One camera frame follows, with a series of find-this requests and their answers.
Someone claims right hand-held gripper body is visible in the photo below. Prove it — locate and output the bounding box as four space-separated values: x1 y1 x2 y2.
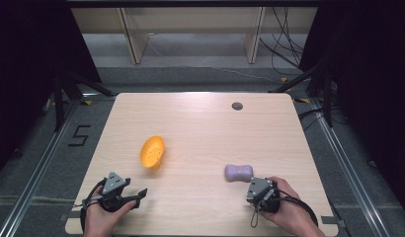
245 176 282 213

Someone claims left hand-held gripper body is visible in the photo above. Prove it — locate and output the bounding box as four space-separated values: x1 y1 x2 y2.
100 171 131 213

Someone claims purple soap bar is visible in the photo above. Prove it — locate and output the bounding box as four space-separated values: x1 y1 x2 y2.
223 163 255 184

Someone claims orange soap dish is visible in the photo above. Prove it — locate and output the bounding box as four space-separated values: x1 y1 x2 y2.
138 134 166 172

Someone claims person's right hand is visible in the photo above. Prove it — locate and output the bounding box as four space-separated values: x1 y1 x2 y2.
258 176 318 233

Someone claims person's left hand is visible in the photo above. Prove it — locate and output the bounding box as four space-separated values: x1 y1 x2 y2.
83 185 138 237

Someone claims black metal stand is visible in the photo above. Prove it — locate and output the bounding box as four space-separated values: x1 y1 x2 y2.
268 57 340 128
41 67 117 133

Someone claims black curtain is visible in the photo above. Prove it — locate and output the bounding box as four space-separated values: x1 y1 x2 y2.
0 0 103 181
297 0 405 221

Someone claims grey wrist strap loop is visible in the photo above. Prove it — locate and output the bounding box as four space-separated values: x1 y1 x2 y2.
250 197 268 229

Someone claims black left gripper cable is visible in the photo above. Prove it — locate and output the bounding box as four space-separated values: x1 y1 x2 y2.
79 177 108 233

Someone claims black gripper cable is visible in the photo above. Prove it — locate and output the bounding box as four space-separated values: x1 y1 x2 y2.
79 177 108 233
277 195 320 228

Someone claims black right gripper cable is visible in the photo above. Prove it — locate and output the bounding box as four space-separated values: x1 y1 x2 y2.
277 195 320 228

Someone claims metal floor rail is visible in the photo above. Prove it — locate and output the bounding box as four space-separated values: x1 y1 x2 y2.
0 98 80 237
309 98 394 237

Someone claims light wooden shelf frame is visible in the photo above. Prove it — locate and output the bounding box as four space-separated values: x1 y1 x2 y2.
70 7 319 65

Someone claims bundle of black cables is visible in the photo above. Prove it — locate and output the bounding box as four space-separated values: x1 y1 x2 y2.
258 7 310 77

